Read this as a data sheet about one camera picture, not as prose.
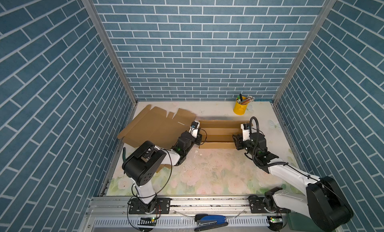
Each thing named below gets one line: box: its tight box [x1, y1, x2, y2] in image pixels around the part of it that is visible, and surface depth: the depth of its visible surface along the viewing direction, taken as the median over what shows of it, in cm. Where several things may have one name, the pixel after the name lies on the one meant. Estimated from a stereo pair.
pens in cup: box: [236, 93, 255, 105], surface depth 107 cm
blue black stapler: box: [194, 214, 229, 232], surface depth 70 cm
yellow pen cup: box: [233, 96, 249, 116], surface depth 111 cm
